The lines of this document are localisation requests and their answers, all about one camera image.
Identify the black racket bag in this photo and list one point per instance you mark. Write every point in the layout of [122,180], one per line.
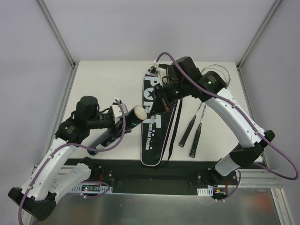
[158,132]

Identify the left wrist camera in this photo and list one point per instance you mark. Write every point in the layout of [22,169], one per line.
[119,109]

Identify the badminton racket black grip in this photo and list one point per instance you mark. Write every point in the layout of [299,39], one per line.
[189,128]
[197,135]

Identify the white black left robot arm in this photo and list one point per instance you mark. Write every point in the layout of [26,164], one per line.
[87,127]

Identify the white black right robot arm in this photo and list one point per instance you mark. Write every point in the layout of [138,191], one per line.
[211,89]

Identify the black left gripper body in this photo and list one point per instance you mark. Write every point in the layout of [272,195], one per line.
[119,124]

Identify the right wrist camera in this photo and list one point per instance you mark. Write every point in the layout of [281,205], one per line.
[158,70]

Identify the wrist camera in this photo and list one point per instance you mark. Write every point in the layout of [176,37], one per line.
[119,109]
[158,70]

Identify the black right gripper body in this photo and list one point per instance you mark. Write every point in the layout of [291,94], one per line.
[162,98]

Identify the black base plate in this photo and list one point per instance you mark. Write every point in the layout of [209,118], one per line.
[170,178]

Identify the white feather shuttlecock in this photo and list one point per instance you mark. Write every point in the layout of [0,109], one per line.
[140,113]

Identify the black shuttlecock tube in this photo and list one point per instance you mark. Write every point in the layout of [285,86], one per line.
[135,116]

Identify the aluminium frame rail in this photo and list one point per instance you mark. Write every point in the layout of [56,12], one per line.
[250,178]

